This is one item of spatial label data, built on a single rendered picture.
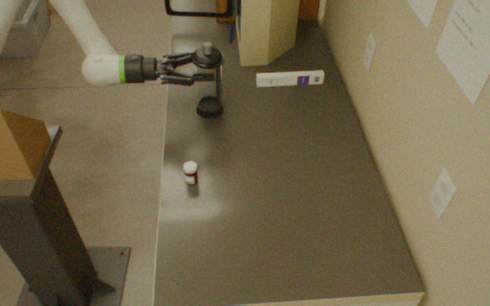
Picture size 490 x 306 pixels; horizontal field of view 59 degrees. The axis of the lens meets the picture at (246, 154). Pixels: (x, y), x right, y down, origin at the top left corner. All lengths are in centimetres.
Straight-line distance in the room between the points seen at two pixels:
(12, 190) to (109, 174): 130
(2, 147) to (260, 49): 100
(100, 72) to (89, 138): 159
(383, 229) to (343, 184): 19
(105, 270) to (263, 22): 142
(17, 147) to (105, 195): 128
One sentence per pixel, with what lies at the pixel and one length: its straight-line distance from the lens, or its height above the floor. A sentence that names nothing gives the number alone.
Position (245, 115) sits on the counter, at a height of 94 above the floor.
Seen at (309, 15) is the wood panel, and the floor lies 96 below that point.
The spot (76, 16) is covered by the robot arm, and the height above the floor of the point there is 126.
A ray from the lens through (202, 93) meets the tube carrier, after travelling 148.
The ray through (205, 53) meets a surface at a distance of 142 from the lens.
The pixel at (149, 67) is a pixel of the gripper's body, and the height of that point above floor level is 118.
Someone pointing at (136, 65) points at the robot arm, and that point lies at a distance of 144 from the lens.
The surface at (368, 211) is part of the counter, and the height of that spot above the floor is 94.
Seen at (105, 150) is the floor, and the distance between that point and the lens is 290.
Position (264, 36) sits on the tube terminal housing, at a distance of 178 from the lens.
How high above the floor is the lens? 198
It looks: 46 degrees down
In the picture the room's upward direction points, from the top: 2 degrees clockwise
